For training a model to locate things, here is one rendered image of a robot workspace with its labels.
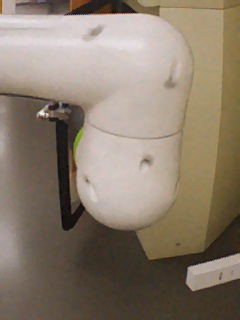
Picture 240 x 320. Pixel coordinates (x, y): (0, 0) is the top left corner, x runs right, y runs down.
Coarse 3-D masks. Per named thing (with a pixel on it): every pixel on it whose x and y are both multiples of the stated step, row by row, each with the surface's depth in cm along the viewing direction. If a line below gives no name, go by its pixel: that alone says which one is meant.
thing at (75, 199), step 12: (72, 12) 98; (96, 12) 111; (108, 12) 118; (60, 144) 102; (60, 156) 103; (72, 156) 109; (60, 168) 104; (72, 168) 109; (60, 180) 104; (72, 180) 110; (60, 192) 105; (72, 192) 111; (60, 204) 106; (72, 204) 111
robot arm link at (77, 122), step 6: (78, 114) 76; (84, 114) 75; (72, 120) 77; (78, 120) 75; (72, 126) 76; (78, 126) 74; (72, 132) 75; (72, 138) 75; (72, 144) 74; (72, 150) 75
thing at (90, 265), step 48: (0, 96) 191; (0, 144) 157; (48, 144) 158; (0, 192) 132; (48, 192) 134; (0, 240) 113; (48, 240) 115; (96, 240) 117; (0, 288) 99; (48, 288) 100; (96, 288) 101; (144, 288) 102
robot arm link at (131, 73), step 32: (0, 32) 59; (32, 32) 59; (64, 32) 59; (96, 32) 59; (128, 32) 58; (160, 32) 58; (0, 64) 59; (32, 64) 59; (64, 64) 58; (96, 64) 58; (128, 64) 57; (160, 64) 58; (192, 64) 61; (32, 96) 62; (64, 96) 60; (96, 96) 60; (128, 96) 58; (160, 96) 59; (128, 128) 60; (160, 128) 60
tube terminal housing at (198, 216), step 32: (128, 0) 113; (160, 0) 92; (192, 0) 93; (224, 0) 95; (192, 32) 95; (224, 32) 97; (224, 64) 99; (192, 96) 100; (224, 96) 102; (192, 128) 102; (224, 128) 105; (192, 160) 104; (224, 160) 109; (192, 192) 107; (224, 192) 114; (160, 224) 108; (192, 224) 110; (224, 224) 120; (160, 256) 111
